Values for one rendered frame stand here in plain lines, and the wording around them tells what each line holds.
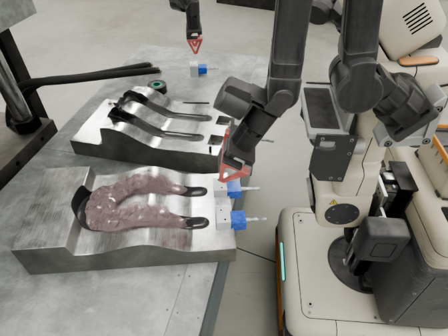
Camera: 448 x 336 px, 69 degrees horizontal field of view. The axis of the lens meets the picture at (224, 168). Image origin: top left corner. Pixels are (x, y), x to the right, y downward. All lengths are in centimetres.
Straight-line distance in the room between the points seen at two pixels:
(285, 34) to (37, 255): 70
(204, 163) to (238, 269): 87
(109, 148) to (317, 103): 65
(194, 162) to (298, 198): 117
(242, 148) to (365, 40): 30
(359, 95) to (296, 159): 175
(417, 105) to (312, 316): 93
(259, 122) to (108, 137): 57
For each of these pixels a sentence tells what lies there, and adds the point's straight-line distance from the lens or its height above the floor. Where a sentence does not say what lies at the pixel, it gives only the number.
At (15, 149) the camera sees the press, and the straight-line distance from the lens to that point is 138.
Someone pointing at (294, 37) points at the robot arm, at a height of 132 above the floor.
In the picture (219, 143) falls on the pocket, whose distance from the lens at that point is 106.
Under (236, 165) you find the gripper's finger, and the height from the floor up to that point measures 106.
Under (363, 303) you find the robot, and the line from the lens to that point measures 148.
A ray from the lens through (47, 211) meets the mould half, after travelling 91.
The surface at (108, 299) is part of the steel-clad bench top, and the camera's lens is 85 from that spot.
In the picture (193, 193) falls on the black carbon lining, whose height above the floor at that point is 85.
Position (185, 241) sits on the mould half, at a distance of 82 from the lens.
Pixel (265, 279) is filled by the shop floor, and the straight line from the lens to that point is 175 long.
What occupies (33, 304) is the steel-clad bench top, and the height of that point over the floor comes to 80.
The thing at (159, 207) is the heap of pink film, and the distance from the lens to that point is 83.
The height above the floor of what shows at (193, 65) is 85.
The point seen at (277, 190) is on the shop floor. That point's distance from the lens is 211.
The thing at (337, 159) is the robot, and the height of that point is 97.
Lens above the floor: 154
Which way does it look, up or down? 44 degrees down
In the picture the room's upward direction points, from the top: straight up
